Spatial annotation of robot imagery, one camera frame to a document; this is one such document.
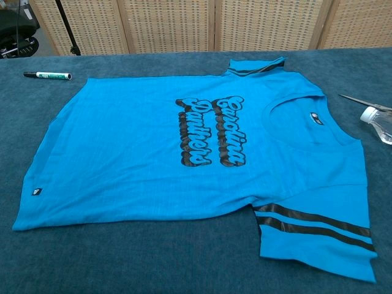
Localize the black office chair base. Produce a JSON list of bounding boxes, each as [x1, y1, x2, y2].
[[0, 0, 40, 59]]

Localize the clear plastic water bottle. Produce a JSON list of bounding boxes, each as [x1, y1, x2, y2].
[[360, 107, 392, 146]]

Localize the black tripod stand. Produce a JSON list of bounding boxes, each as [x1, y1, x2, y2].
[[55, 0, 81, 56]]

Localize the blue printed t-shirt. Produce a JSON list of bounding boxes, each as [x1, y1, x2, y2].
[[11, 57, 378, 283]]

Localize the black-handled steel scissors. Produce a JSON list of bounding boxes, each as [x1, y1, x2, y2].
[[338, 94, 392, 111]]

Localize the green and white marker pen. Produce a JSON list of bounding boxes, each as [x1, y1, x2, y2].
[[23, 70, 73, 81]]

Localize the dark teal table cloth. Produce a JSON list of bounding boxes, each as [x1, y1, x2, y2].
[[0, 47, 392, 294]]

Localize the woven wooden folding screen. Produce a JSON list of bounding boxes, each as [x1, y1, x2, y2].
[[28, 0, 392, 56]]

